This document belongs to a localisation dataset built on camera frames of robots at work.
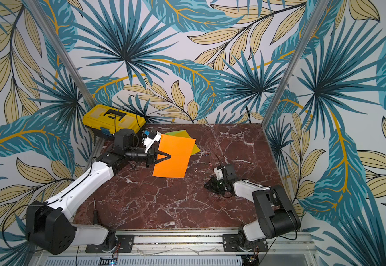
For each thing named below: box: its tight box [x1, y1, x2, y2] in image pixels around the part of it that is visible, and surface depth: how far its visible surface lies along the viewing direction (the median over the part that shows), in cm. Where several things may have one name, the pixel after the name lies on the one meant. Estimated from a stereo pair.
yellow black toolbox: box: [82, 104, 146, 137], surface depth 101 cm
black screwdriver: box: [92, 197, 99, 225], surface depth 80 cm
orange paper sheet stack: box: [152, 134, 196, 178], surface depth 71 cm
